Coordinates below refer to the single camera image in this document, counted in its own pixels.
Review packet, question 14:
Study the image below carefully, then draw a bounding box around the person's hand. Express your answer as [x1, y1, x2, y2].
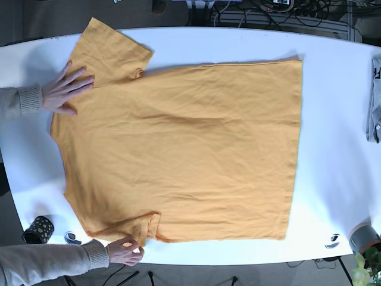
[41, 61, 94, 115]

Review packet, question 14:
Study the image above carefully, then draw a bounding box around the person's second hand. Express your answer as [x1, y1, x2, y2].
[105, 235, 144, 266]

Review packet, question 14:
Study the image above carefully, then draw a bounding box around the orange yellow T-shirt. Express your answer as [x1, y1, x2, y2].
[51, 18, 302, 244]

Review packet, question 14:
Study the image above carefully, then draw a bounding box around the heather grey T-shirt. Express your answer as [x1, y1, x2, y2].
[366, 55, 380, 144]

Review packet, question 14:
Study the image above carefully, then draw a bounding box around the beige sleeve forearm lower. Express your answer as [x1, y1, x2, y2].
[1, 240, 110, 285]

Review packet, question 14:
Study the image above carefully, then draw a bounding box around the beige sleeve forearm upper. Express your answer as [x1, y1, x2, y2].
[0, 85, 42, 123]

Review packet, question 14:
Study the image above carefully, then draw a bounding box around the black gold-dotted cup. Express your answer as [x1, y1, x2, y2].
[22, 216, 55, 244]

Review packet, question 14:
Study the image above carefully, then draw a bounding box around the grey plant pot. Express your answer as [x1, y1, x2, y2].
[348, 223, 380, 254]

